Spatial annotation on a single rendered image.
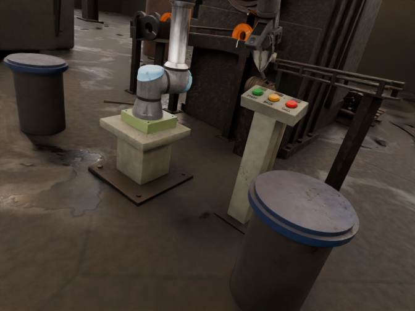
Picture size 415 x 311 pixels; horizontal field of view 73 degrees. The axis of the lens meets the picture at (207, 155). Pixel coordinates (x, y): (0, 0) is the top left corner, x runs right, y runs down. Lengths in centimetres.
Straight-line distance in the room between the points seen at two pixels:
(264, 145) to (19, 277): 97
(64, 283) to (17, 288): 13
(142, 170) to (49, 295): 65
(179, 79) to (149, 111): 21
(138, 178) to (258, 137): 64
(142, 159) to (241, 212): 53
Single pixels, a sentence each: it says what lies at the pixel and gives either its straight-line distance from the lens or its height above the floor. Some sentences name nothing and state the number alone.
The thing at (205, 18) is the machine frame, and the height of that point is 79.
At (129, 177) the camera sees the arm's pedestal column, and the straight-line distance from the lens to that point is 151.
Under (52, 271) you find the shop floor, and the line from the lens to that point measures 115.
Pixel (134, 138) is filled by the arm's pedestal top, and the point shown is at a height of 30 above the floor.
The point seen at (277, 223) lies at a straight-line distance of 76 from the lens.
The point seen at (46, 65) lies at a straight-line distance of 184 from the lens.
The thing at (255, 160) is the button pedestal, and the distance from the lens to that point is 120.
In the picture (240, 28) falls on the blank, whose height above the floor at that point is 78.
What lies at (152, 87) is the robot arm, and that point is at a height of 51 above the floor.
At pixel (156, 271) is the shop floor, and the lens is 111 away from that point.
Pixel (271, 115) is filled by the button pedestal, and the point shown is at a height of 55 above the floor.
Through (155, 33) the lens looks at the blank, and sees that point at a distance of 211.
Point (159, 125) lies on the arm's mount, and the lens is 137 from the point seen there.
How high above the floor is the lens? 86
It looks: 27 degrees down
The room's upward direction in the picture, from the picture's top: 12 degrees clockwise
